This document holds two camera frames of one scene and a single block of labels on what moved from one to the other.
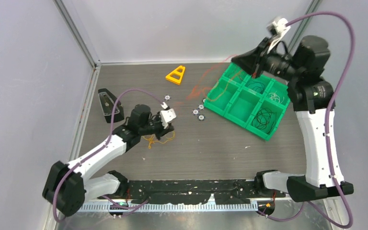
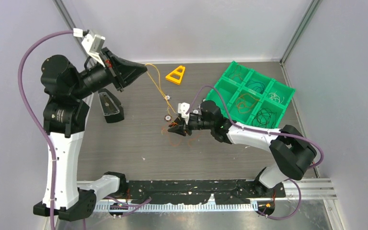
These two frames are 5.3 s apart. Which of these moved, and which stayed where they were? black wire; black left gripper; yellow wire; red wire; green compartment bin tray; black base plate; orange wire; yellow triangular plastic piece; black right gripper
Moved: orange wire; black left gripper; red wire; yellow wire; black right gripper
Stayed: yellow triangular plastic piece; black wire; black base plate; green compartment bin tray
